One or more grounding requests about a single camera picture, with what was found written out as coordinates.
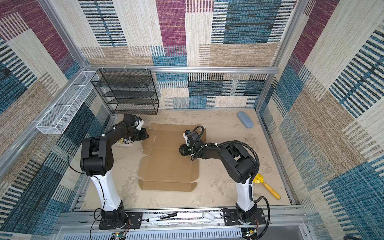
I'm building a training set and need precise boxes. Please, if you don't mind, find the brown cardboard box sheet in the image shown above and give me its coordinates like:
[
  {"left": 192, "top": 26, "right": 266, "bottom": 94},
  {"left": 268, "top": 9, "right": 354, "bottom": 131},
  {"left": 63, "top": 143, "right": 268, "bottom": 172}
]
[{"left": 138, "top": 123, "right": 200, "bottom": 192}]

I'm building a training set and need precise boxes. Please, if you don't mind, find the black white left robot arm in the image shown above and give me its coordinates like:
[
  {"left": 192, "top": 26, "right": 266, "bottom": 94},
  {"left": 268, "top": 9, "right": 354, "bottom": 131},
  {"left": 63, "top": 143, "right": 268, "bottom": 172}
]
[{"left": 80, "top": 117, "right": 149, "bottom": 230}]

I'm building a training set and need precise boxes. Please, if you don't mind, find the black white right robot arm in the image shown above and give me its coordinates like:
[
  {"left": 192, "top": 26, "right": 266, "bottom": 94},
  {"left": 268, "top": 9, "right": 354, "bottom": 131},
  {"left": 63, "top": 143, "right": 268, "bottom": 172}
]
[{"left": 179, "top": 129, "right": 260, "bottom": 224}]

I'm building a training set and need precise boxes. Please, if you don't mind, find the blue-grey glasses case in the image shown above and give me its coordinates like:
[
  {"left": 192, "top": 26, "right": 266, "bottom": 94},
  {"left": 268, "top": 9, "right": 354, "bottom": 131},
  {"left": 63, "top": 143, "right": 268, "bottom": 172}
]
[{"left": 237, "top": 111, "right": 254, "bottom": 129}]

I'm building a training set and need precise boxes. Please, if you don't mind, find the small white plastic piece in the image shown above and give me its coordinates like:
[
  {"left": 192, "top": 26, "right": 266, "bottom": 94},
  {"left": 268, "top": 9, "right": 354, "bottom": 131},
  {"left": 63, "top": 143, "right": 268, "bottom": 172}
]
[{"left": 202, "top": 211, "right": 215, "bottom": 222}]

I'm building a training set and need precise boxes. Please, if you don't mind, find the yellow toy shovel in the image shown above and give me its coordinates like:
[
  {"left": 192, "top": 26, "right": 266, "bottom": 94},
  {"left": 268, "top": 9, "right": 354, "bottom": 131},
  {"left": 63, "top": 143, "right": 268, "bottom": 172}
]
[{"left": 253, "top": 174, "right": 281, "bottom": 200}]

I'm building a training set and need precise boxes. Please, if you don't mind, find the black white marker pen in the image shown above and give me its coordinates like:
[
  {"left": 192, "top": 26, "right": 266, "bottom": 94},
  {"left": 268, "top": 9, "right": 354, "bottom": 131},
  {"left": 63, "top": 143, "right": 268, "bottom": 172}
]
[{"left": 147, "top": 212, "right": 177, "bottom": 223}]

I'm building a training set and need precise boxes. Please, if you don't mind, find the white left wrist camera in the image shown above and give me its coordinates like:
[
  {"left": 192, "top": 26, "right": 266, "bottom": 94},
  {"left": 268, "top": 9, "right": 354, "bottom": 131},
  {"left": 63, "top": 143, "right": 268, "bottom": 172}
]
[{"left": 134, "top": 117, "right": 144, "bottom": 131}]

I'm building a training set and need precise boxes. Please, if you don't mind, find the black corrugated cable conduit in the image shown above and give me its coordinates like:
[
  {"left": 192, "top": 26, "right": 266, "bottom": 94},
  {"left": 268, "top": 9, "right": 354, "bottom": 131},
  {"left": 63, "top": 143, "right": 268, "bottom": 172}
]
[{"left": 190, "top": 125, "right": 272, "bottom": 240}]

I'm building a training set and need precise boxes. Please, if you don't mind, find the black wire shelf rack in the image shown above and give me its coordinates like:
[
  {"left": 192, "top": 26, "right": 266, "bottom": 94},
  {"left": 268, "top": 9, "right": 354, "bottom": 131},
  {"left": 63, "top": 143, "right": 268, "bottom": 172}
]
[{"left": 91, "top": 69, "right": 160, "bottom": 115}]

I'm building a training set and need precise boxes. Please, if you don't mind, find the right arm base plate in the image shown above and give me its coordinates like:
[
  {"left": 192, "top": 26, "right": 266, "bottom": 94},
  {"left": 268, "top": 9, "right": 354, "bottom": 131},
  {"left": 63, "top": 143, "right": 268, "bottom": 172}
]
[{"left": 220, "top": 208, "right": 267, "bottom": 226}]

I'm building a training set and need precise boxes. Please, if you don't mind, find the white wire mesh basket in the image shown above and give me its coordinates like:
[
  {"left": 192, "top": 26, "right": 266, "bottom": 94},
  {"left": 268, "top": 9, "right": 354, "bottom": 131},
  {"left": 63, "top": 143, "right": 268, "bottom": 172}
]
[{"left": 36, "top": 71, "right": 96, "bottom": 135}]

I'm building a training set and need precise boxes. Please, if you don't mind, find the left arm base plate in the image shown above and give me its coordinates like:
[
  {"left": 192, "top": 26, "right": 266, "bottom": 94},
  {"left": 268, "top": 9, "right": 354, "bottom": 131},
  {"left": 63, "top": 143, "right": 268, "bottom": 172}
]
[{"left": 98, "top": 212, "right": 143, "bottom": 230}]

